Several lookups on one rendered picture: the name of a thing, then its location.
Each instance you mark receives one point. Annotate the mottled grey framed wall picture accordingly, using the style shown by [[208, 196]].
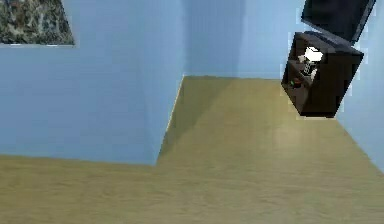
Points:
[[31, 21]]

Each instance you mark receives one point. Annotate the white lamp-shaped object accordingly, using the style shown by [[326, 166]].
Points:
[[311, 56]]

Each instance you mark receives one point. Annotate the black television set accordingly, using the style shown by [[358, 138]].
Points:
[[338, 16]]

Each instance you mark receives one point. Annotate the dark brown shelf cabinet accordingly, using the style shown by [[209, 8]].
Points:
[[328, 83]]

